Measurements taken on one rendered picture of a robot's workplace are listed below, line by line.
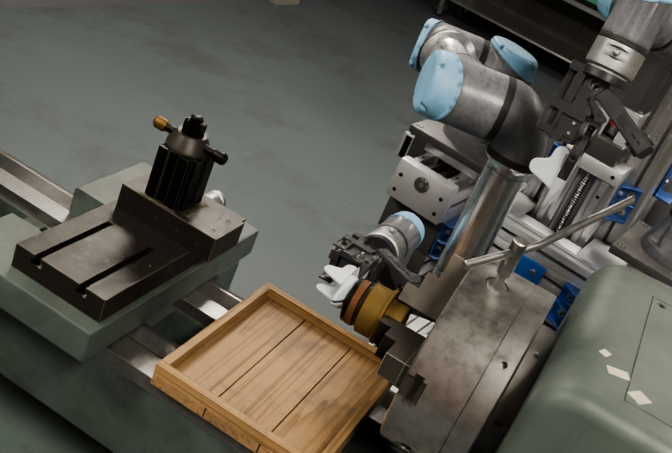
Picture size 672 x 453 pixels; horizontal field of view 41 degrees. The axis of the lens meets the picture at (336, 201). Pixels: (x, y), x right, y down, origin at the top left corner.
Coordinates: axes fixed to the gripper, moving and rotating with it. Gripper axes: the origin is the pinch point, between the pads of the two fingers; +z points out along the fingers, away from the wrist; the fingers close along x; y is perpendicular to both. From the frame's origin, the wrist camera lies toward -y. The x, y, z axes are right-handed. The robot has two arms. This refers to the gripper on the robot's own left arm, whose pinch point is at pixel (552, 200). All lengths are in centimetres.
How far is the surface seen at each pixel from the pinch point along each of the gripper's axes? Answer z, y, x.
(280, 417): 49, 20, 8
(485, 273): 13.1, 2.9, 8.5
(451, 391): 27.6, -1.5, 18.7
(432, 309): 23.0, 7.6, 3.2
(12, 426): 83, 65, 1
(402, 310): 25.2, 11.4, 4.6
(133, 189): 33, 64, -2
